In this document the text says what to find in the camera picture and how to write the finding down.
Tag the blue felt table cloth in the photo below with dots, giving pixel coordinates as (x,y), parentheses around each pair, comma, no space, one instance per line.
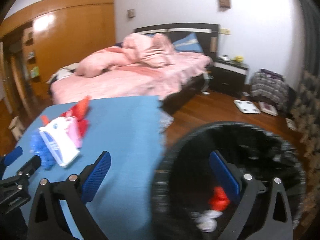
(128,128)

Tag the orange foam net sleeve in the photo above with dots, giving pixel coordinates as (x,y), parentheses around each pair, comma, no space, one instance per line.
(82,108)

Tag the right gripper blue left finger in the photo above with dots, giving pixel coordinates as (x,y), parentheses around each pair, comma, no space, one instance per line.
(47,220)

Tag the black bed headboard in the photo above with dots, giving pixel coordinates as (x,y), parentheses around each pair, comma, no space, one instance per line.
(206,33)

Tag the left wall lamp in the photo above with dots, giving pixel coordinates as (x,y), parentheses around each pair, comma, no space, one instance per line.
(131,13)

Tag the bed with pink sheet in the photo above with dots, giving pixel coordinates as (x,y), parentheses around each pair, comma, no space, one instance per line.
(173,85)

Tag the patterned dark curtain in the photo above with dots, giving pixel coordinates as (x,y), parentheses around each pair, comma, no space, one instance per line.
(306,109)

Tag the white blue paper box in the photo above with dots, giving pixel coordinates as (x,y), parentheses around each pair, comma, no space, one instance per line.
(58,142)

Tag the blue embroidered pillow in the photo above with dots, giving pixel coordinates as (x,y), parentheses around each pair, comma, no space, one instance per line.
(189,43)

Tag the right wall lamp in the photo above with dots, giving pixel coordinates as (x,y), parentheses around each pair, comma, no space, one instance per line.
(224,4)

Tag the wooden wardrobe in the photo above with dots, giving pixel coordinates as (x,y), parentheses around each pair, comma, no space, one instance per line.
(41,38)

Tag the pink crumpled duvet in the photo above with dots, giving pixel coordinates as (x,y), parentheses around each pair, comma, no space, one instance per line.
(155,51)

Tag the white bathroom scale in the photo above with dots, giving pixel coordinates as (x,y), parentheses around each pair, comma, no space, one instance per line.
(247,107)

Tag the black bin with liner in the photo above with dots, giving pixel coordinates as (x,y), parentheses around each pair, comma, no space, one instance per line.
(183,182)

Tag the grey white tissue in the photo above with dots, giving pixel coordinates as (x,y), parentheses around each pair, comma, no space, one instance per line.
(206,221)

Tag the red plastic bag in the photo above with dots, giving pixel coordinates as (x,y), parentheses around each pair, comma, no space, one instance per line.
(219,200)

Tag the black bedside cabinet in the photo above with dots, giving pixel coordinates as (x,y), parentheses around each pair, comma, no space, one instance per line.
(228,77)

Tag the white small stool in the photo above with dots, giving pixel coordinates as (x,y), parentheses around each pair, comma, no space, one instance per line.
(16,128)

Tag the clothes pile on bed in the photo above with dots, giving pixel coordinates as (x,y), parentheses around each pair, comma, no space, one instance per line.
(63,72)

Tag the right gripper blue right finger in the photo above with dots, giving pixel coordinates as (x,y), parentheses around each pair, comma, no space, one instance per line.
(243,190)

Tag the red paper scrap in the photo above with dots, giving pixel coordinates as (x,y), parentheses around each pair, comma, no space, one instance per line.
(45,120)

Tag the yellow plush toy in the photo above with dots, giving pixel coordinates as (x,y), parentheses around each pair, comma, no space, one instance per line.
(239,59)

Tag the pink plastic wrapper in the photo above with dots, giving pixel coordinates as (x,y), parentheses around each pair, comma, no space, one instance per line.
(73,131)

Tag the wall power outlet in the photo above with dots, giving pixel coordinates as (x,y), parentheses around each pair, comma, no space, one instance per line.
(225,31)

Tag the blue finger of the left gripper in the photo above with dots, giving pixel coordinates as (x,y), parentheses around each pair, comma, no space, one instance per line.
(29,168)
(9,158)

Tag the wall lamp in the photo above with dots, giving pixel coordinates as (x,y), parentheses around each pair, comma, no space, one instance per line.
(131,13)
(224,4)

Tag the blue plastic bag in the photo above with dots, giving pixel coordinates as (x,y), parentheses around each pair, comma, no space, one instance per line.
(38,147)

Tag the plaid bag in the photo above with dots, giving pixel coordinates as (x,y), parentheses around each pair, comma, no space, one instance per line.
(272,87)

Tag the red cloth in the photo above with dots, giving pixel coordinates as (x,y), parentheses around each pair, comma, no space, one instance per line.
(82,125)

